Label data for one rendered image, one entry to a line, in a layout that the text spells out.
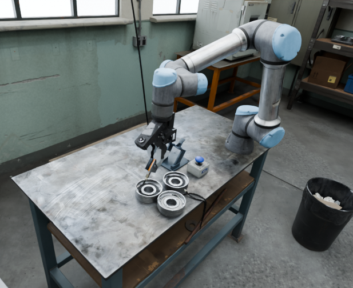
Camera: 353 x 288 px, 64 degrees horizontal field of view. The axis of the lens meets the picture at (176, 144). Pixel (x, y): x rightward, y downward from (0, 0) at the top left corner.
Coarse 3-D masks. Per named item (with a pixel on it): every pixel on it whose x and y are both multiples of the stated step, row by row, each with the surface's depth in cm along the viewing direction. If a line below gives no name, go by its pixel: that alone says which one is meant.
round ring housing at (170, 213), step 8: (168, 192) 108; (176, 192) 107; (160, 200) 104; (168, 200) 106; (176, 200) 105; (184, 200) 105; (160, 208) 101; (184, 208) 103; (168, 216) 101; (176, 216) 102
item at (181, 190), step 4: (172, 172) 118; (176, 172) 118; (164, 176) 115; (184, 176) 117; (164, 180) 115; (172, 180) 116; (176, 180) 117; (180, 180) 116; (188, 180) 114; (164, 184) 112; (172, 184) 113; (180, 184) 114; (164, 188) 114; (168, 188) 111; (172, 188) 110; (176, 188) 110; (180, 188) 110; (184, 188) 112; (180, 192) 111
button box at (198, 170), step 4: (192, 160) 126; (188, 164) 124; (192, 164) 124; (196, 164) 123; (200, 164) 124; (204, 164) 125; (208, 164) 125; (188, 168) 125; (192, 168) 123; (196, 168) 122; (200, 168) 122; (204, 168) 123; (208, 168) 126; (192, 172) 124; (196, 172) 122; (200, 172) 121; (204, 172) 125; (196, 176) 123; (200, 176) 123
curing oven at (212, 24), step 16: (208, 0) 295; (224, 0) 283; (240, 0) 273; (256, 0) 289; (208, 16) 301; (224, 16) 289; (240, 16) 279; (256, 16) 296; (208, 32) 308; (224, 32) 295; (192, 48) 328
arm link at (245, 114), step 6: (240, 108) 137; (246, 108) 137; (252, 108) 138; (258, 108) 138; (240, 114) 136; (246, 114) 134; (252, 114) 133; (234, 120) 142; (240, 120) 137; (246, 120) 134; (234, 126) 142; (240, 126) 138; (246, 126) 134; (240, 132) 139; (246, 132) 135
